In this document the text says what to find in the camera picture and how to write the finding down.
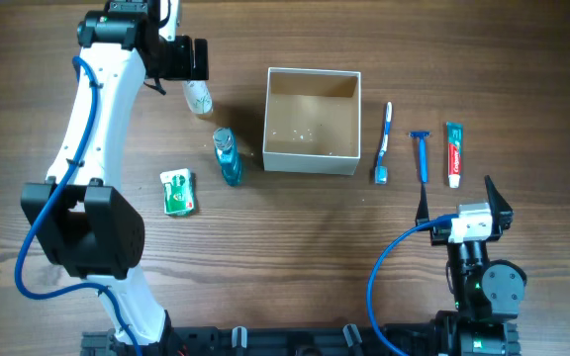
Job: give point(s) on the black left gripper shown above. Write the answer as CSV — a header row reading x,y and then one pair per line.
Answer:
x,y
184,67

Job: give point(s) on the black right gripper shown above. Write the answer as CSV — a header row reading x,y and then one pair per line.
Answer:
x,y
500,212

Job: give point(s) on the white floral shampoo tube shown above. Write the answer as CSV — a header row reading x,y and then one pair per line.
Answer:
x,y
198,98

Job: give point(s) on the Colgate toothpaste tube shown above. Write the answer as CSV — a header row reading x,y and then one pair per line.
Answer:
x,y
454,145

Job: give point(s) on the blue mouthwash bottle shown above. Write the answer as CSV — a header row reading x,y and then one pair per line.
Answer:
x,y
226,150

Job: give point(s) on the green Dettol soap bar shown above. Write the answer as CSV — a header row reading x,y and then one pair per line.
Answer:
x,y
179,197

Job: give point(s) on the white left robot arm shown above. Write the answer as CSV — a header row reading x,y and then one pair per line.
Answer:
x,y
77,214

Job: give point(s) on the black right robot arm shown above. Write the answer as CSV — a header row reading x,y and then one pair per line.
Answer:
x,y
487,293

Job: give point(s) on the blue disposable razor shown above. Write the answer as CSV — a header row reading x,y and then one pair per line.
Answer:
x,y
421,136

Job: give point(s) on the blue white toothbrush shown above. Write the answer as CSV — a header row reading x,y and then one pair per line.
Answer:
x,y
381,171

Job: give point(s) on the white open cardboard box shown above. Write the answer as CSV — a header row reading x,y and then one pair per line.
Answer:
x,y
312,121

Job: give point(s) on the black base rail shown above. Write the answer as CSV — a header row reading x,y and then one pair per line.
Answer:
x,y
411,339

